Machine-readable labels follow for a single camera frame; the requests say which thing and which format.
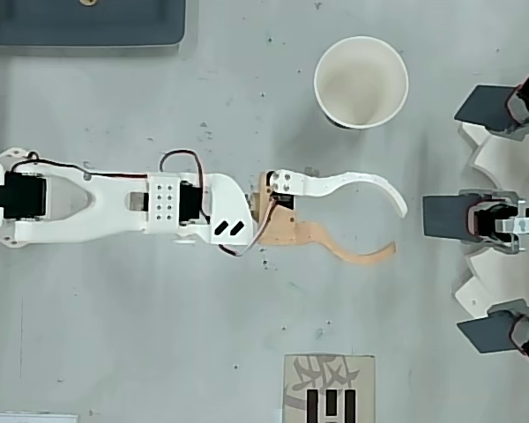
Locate white paper cup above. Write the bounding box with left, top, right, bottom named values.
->
left=313, top=35, right=410, bottom=130

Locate grey pump unit dark paddle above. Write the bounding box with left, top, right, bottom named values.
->
left=421, top=189, right=529, bottom=256
left=456, top=299, right=529, bottom=368
left=453, top=73, right=529, bottom=142

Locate black red arm cable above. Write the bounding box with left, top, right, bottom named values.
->
left=11, top=151, right=152, bottom=181

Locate cardboard card with black print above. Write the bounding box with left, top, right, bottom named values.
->
left=283, top=353, right=376, bottom=423

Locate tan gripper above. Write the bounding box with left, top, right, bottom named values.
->
left=249, top=169, right=408, bottom=269

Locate white gripper servo cable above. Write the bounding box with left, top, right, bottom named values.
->
left=218, top=196, right=284, bottom=260

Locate dark grey plastic tray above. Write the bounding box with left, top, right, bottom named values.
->
left=0, top=0, right=187, bottom=47

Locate black red wrist cable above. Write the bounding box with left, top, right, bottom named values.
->
left=159, top=150, right=211, bottom=222

